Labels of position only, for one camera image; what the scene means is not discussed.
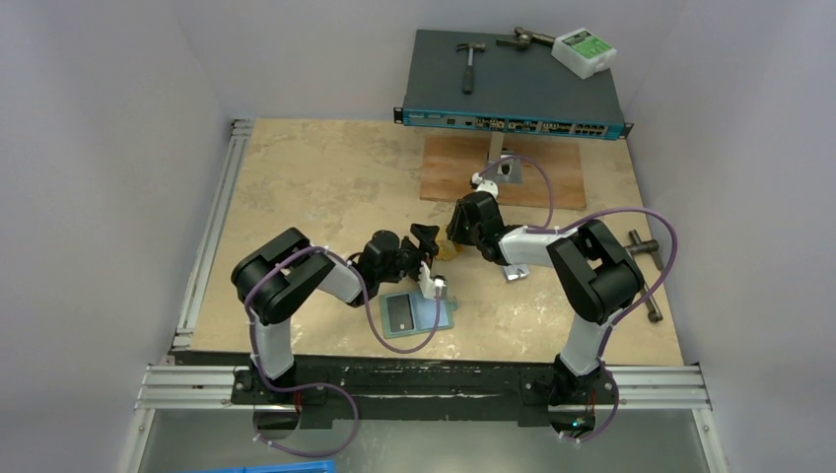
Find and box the white green box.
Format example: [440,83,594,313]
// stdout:
[551,29,617,80]

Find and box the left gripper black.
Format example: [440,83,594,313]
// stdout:
[376,225,438,287]

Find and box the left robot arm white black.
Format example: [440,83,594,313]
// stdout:
[231,224,447,403]

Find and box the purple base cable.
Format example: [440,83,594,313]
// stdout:
[555,384,620,445]
[250,380,363,458]

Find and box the blue plastic bin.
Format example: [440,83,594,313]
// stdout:
[188,460,336,473]

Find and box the dark hammer tool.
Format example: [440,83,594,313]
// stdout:
[495,27,556,50]

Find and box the black card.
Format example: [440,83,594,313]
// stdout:
[384,294,415,334]

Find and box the aluminium frame rail front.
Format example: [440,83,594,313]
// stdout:
[134,366,236,410]

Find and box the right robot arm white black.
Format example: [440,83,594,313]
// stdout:
[447,191,645,401]

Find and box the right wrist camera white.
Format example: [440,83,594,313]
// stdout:
[470,172,499,198]

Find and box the gold credit card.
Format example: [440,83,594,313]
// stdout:
[435,225,463,261]

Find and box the teal card holder wallet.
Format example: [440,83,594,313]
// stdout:
[380,290,437,339]

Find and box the aluminium frame rail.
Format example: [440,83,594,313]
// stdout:
[134,366,236,410]
[171,118,255,351]

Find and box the plywood board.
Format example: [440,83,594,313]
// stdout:
[420,134,587,210]

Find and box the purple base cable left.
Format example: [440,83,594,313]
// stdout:
[250,380,363,458]

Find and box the aluminium frame rail left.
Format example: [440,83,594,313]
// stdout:
[171,118,255,351]

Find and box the metal post stand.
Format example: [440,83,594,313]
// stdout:
[484,132,523,184]

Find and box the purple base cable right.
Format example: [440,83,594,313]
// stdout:
[555,384,620,445]

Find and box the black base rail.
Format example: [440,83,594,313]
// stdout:
[156,344,618,433]

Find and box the network switch dark blue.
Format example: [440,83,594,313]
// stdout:
[393,30,633,141]

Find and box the small claw hammer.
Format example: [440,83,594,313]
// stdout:
[455,42,486,95]

